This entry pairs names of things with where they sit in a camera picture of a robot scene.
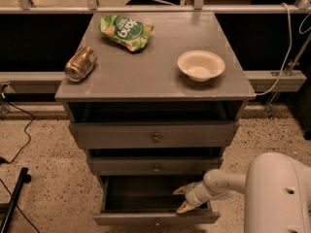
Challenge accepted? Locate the black stand leg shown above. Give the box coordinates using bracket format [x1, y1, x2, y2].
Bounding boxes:
[0, 167, 31, 233]

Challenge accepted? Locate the grey wooden drawer cabinet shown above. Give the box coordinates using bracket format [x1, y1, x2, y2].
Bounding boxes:
[54, 11, 257, 198]

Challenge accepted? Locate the metal railing frame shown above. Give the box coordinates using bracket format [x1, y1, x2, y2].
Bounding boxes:
[0, 0, 311, 16]

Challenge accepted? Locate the grey drawer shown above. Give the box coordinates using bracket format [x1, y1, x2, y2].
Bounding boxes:
[69, 121, 239, 149]
[86, 156, 224, 176]
[93, 175, 220, 225]

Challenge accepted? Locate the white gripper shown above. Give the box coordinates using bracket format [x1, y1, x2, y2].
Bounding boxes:
[173, 182, 212, 214]

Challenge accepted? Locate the white paper bowl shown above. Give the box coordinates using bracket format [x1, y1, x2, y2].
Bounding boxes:
[177, 50, 225, 82]

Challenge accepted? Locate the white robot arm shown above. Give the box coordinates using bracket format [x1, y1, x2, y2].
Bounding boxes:
[174, 152, 311, 233]

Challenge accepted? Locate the white cable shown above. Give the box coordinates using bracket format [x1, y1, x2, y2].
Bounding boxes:
[255, 2, 294, 97]

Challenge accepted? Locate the green snack bag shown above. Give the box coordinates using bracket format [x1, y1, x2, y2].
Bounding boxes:
[98, 15, 154, 52]

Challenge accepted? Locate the grey bottom drawer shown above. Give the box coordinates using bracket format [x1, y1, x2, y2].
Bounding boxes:
[93, 175, 220, 225]

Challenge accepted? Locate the gold drink can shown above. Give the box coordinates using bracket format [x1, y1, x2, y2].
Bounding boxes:
[64, 47, 97, 82]

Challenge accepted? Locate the grey top drawer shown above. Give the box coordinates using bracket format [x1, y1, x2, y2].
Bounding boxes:
[69, 121, 239, 149]

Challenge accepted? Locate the grey middle drawer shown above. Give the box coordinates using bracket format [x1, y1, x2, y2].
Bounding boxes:
[86, 156, 224, 176]

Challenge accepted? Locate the black floor cable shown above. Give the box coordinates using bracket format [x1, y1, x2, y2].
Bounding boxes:
[0, 94, 37, 165]

